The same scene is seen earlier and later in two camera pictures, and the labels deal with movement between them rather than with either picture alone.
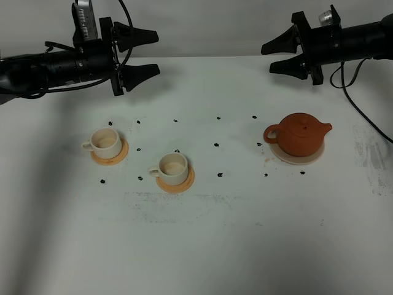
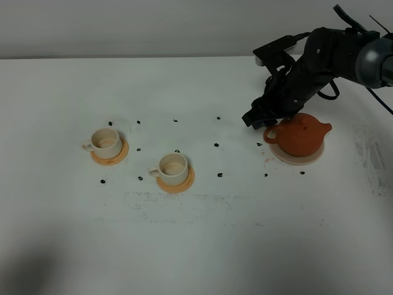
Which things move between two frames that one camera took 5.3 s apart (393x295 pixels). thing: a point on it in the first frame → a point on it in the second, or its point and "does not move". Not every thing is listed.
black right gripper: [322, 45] → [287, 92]
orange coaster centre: [178, 188] does not move
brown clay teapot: [298, 134] does not move
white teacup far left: [105, 142] does not move
